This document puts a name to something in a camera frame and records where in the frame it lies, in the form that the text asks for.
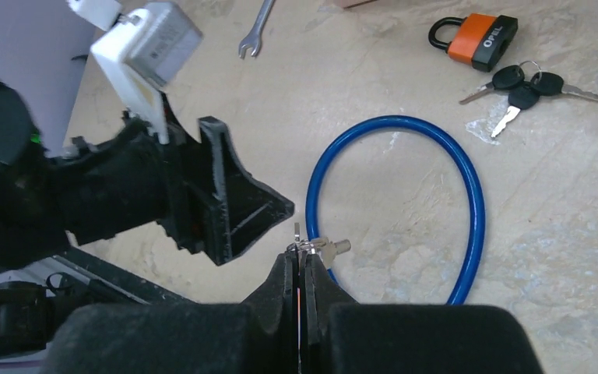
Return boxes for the orange black padlock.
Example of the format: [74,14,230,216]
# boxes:
[427,13,519,72]

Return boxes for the black head padlock keys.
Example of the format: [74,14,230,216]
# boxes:
[459,61,598,139]

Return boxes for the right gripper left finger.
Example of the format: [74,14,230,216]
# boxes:
[244,252,300,373]

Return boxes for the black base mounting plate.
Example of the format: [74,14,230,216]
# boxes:
[47,248,189,305]

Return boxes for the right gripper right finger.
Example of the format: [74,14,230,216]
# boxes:
[301,253,356,373]

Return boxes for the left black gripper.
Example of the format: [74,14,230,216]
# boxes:
[46,94,295,266]

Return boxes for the silver open end wrench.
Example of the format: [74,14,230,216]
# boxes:
[238,0,276,60]

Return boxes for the blue cable lock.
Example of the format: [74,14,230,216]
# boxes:
[304,115,486,305]

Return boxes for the small silver cable lock keys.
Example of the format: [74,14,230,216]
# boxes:
[286,222,351,270]

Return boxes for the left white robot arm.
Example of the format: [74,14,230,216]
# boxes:
[0,80,297,371]

